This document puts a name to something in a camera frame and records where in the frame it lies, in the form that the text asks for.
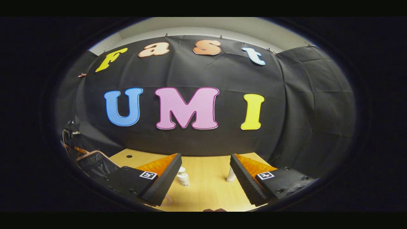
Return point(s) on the white cosmetic tube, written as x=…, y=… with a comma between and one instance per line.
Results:
x=231, y=176

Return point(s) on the white pump bottle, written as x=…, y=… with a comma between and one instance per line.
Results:
x=183, y=179

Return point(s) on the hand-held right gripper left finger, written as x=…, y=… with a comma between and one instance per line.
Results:
x=165, y=184

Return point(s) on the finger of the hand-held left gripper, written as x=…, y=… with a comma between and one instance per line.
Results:
x=81, y=149

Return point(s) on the black backdrop cloth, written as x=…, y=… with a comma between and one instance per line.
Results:
x=222, y=73

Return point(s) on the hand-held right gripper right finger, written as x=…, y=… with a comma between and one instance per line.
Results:
x=244, y=184

